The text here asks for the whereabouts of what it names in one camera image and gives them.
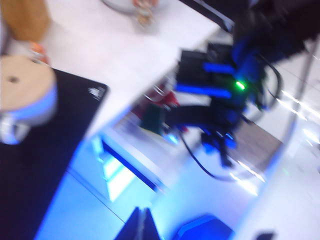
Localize dark blue rounded block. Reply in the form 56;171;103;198
176;213;235;240

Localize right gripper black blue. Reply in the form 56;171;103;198
164;42;253;155

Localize small orange fox figurine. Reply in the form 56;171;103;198
27;41;50;65

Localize yellow tea tin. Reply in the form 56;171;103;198
0;0;50;42

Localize dark right arm cable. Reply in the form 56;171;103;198
178;57;285;181

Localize orange-haired anime girl figurine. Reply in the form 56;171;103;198
131;0;161;28

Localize white desk fan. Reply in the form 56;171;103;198
101;0;141;13

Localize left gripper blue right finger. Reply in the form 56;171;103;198
144;207;161;240

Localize white ceramic mug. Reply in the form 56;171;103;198
0;84;60;146

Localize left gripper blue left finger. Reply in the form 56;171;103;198
119;206;146;240

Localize red packet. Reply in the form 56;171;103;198
147;89;181;108

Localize black Corsair mouse pad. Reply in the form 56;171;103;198
0;68;111;240

